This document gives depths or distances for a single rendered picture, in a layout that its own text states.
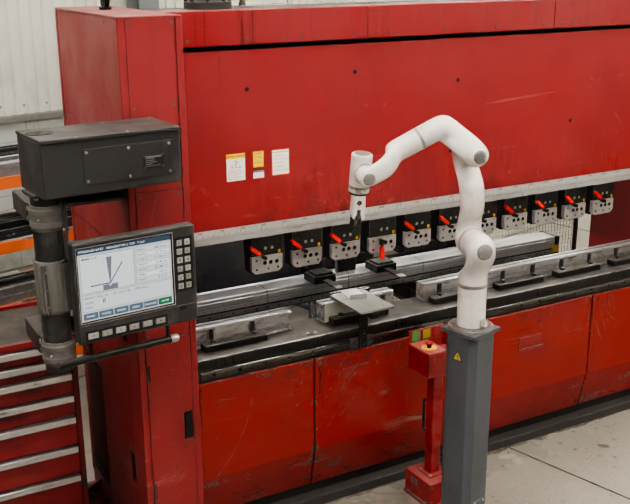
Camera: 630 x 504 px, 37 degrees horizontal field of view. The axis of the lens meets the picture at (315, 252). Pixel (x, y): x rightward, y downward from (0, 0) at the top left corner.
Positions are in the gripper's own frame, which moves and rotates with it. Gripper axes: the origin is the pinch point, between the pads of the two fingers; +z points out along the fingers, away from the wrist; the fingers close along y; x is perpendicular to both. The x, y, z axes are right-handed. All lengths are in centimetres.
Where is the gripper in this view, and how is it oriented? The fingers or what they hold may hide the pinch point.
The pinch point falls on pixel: (355, 228)
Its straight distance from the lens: 383.9
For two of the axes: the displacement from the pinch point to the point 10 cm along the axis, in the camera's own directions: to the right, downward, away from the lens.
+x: -9.9, -0.3, -1.2
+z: -0.7, 9.2, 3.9
